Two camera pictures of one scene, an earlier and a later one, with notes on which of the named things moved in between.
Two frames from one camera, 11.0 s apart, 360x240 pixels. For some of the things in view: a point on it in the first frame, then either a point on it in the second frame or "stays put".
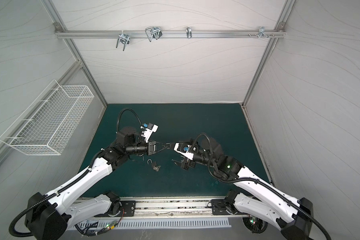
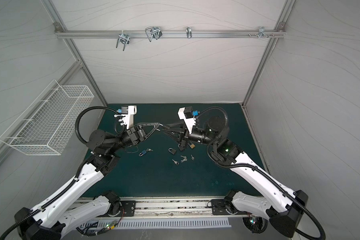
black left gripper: [151, 147] → [137, 135]
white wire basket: [47, 126] stays put
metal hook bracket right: [261, 32] stays put
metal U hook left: [124, 38] stays put
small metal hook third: [189, 33] stays put
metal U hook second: [154, 31] stays put
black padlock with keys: [154, 165] → [165, 128]
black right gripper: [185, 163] → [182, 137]
